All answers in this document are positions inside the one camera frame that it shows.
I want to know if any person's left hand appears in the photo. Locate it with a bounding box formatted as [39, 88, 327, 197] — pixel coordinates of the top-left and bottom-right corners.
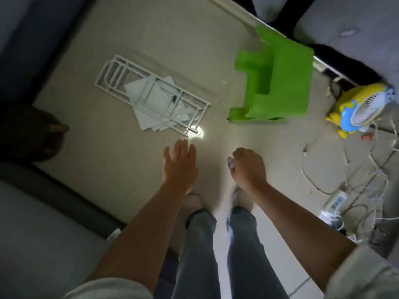
[162, 139, 199, 196]

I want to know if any person's right hand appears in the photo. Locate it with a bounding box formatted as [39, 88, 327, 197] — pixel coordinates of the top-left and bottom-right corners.
[227, 147, 268, 192]

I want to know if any white metal frame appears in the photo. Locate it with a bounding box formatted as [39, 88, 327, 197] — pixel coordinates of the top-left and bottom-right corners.
[95, 54, 212, 137]

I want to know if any person's right forearm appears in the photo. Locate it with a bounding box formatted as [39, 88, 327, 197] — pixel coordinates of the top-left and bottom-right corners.
[246, 180, 357, 290]

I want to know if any person's left forearm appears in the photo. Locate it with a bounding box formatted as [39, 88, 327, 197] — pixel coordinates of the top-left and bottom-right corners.
[87, 186, 188, 293]

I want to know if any person's right pale shoe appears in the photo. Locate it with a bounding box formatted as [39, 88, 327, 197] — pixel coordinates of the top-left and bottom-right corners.
[232, 186, 254, 212]

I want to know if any person's pale shoe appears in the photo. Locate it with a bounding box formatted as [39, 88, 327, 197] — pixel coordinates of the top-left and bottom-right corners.
[181, 194, 204, 216]
[232, 186, 254, 212]

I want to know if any person's left pale shoe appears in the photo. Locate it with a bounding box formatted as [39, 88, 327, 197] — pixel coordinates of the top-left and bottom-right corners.
[181, 194, 204, 216]

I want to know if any person's white shirt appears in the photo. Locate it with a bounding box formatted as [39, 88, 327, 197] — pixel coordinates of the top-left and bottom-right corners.
[62, 246, 399, 299]

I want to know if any long white power strip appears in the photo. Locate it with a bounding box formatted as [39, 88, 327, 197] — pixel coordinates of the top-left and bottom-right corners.
[320, 190, 348, 225]

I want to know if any green plastic stool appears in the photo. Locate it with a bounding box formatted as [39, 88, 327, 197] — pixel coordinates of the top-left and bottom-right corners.
[227, 25, 315, 122]

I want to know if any yellow plastic basket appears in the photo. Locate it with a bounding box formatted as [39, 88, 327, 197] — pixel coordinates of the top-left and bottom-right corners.
[325, 83, 395, 140]

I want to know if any grey textured furniture cover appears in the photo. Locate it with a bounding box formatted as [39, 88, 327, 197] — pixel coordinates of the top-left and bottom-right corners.
[249, 0, 399, 91]

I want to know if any tangle of white cables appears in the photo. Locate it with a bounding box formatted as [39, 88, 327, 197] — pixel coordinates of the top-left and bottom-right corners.
[301, 118, 399, 243]

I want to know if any chrome metal base rail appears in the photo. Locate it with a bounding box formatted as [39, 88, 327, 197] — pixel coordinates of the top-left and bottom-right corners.
[206, 0, 359, 85]

